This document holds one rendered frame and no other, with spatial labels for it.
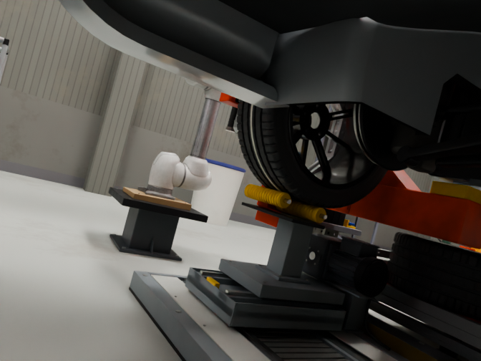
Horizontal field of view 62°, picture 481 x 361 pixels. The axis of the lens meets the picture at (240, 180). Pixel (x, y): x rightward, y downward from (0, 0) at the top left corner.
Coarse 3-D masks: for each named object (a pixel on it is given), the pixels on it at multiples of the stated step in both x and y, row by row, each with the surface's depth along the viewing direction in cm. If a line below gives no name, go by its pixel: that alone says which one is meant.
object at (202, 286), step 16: (192, 272) 152; (208, 272) 149; (192, 288) 149; (208, 288) 139; (224, 288) 145; (240, 288) 152; (208, 304) 137; (224, 304) 129; (240, 304) 125; (256, 304) 128; (272, 304) 138; (288, 304) 142; (304, 304) 146; (320, 304) 150; (224, 320) 127; (240, 320) 126; (256, 320) 129; (272, 320) 132; (288, 320) 136; (304, 320) 139; (320, 320) 143; (336, 320) 148
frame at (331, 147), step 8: (336, 104) 182; (344, 104) 179; (336, 120) 184; (344, 120) 180; (336, 128) 184; (344, 128) 181; (336, 136) 181; (328, 144) 184; (336, 144) 180; (328, 152) 183; (336, 152) 180; (328, 160) 178; (312, 168) 180; (320, 168) 177
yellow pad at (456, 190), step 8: (432, 184) 153; (440, 184) 150; (448, 184) 148; (456, 184) 145; (432, 192) 152; (440, 192) 150; (448, 192) 147; (456, 192) 145; (464, 192) 142; (472, 192) 143; (480, 192) 146; (472, 200) 144; (480, 200) 147
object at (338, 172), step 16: (288, 112) 133; (320, 112) 160; (336, 112) 169; (352, 112) 173; (288, 128) 134; (304, 128) 157; (320, 128) 161; (352, 128) 174; (304, 144) 163; (320, 144) 166; (352, 144) 172; (304, 160) 163; (320, 160) 168; (336, 160) 174; (352, 160) 167; (368, 160) 160; (320, 176) 167; (336, 176) 162; (352, 176) 157
